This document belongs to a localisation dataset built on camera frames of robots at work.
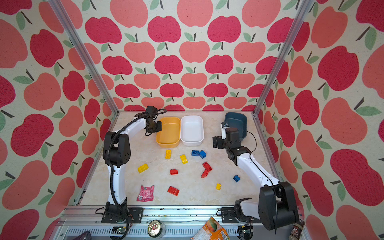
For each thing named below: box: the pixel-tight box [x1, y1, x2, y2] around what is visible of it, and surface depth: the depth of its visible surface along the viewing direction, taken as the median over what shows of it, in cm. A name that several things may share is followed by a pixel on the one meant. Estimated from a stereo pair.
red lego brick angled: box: [201, 167, 210, 178], surface depth 88 cm
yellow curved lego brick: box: [179, 154, 188, 165], surface depth 95 cm
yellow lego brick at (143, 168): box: [137, 163, 150, 174], surface depth 92 cm
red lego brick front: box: [167, 186, 180, 197], surface depth 83 cm
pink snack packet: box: [136, 184, 155, 202], surface depth 82 cm
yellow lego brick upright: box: [165, 149, 172, 159], surface depth 100 cm
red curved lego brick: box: [170, 168, 179, 175], surface depth 90 cm
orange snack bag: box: [190, 216, 231, 240], surface depth 69 cm
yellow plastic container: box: [156, 117, 181, 148], surface depth 106 cm
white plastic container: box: [180, 115, 205, 146], surface depth 109 cm
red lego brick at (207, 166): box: [202, 161, 213, 172], surface depth 91 cm
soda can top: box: [147, 219, 163, 238], surface depth 63 cm
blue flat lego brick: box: [191, 150, 200, 156], surface depth 98 cm
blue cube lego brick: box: [199, 150, 207, 159], surface depth 98 cm
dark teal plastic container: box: [224, 112, 248, 141], surface depth 116 cm
